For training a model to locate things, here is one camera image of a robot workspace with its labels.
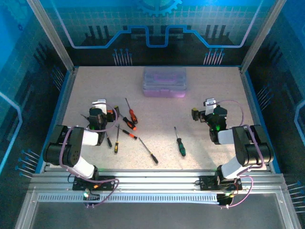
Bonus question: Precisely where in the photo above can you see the thick black orange screwdriver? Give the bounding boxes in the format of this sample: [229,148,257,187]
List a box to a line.
[118,113,138,131]

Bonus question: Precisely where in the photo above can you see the orange black handled screwdriver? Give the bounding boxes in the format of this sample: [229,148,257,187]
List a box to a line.
[125,97,137,124]

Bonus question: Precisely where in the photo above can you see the green handled screwdriver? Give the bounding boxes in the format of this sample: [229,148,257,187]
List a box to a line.
[173,126,187,157]

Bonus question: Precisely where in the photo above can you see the purple clear plastic tool case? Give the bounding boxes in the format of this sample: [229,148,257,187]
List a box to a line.
[142,66,187,98]

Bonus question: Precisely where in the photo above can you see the long black handled screwdriver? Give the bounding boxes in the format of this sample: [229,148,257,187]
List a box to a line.
[138,137,159,165]

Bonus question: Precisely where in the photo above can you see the small lit control board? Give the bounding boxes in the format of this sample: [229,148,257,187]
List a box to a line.
[217,192,234,210]
[82,187,101,209]

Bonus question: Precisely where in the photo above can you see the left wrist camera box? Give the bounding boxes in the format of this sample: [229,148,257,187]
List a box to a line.
[91,99,107,115]

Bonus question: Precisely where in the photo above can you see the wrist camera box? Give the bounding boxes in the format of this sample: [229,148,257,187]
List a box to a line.
[91,99,107,115]
[203,97,218,115]

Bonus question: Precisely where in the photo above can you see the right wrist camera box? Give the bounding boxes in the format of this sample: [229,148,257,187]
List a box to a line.
[203,97,218,115]

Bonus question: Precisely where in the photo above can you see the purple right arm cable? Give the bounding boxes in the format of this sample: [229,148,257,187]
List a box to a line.
[215,99,265,208]

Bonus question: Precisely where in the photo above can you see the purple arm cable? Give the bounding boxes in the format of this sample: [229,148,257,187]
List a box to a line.
[59,104,120,208]
[215,99,265,208]

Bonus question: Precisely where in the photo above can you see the aluminium side rail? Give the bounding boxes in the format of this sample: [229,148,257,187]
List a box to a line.
[44,67,78,169]
[239,67,274,171]

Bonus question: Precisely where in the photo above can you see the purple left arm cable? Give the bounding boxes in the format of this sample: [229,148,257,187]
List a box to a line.
[59,104,120,208]

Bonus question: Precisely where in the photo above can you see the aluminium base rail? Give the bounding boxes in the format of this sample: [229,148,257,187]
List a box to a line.
[30,167,288,194]

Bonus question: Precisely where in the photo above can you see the slotted grey cable duct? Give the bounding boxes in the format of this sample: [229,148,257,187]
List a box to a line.
[37,193,221,204]

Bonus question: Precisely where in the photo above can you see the aluminium frame post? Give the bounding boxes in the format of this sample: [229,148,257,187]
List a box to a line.
[25,0,75,72]
[240,0,288,72]

